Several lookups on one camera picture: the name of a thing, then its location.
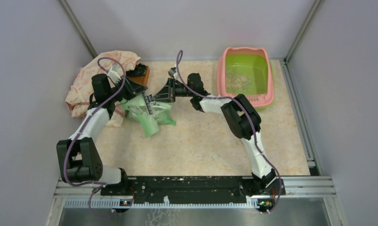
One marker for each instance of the white slotted cable duct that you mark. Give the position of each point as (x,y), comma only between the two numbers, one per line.
(116,203)

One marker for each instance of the green cat litter bag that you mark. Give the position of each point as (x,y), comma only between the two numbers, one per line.
(136,110)

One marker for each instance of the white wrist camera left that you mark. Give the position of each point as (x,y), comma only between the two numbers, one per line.
(113,74)

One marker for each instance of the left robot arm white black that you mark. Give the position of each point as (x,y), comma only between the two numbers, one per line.
(78,157)

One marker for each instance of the pink patterned crumpled cloth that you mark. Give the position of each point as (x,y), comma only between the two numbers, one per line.
(77,98)

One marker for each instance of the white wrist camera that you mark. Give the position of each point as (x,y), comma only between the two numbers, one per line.
(172,72)
(113,74)

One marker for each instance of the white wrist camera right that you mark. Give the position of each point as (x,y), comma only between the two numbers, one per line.
(172,72)

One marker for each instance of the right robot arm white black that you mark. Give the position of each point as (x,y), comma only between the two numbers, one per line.
(241,117)

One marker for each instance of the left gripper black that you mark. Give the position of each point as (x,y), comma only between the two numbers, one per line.
(133,89)

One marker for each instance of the pink and green litter box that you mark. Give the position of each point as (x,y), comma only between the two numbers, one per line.
(247,71)

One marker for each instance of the dark patterned rolled fabric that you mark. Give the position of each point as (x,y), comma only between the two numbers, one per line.
(140,70)

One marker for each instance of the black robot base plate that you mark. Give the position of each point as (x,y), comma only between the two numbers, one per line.
(193,189)

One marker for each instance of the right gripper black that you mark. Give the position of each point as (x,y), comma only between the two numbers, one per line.
(167,93)

